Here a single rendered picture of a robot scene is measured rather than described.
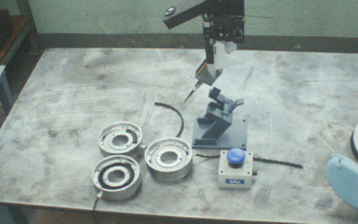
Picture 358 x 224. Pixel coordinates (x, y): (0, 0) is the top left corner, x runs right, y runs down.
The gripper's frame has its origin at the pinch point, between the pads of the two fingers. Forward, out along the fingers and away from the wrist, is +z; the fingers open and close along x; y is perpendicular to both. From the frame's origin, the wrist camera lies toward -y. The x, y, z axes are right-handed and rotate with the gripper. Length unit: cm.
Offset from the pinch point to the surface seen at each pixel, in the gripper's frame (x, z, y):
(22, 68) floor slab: 133, 99, -123
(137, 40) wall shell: 151, 93, -57
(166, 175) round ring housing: -16.0, 16.7, -9.0
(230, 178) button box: -16.7, 16.3, 4.6
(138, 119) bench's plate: 4.7, 19.6, -19.2
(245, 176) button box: -16.8, 15.5, 7.7
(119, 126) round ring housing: -1.3, 16.6, -22.6
